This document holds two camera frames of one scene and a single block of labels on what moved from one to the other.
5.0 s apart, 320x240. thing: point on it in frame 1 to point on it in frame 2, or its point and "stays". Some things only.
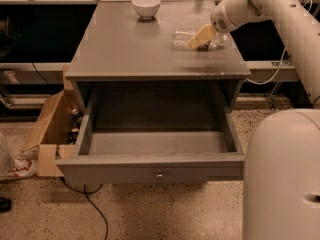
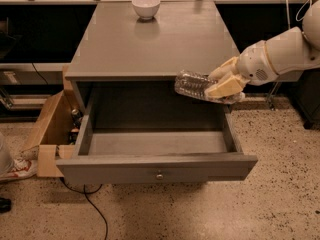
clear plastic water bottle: (181, 37) to (196, 84)
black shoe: (5, 204) stays
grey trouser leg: (7, 162) stays
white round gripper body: (222, 20) to (256, 64)
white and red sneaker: (21, 168) stays
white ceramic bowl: (146, 6) stays
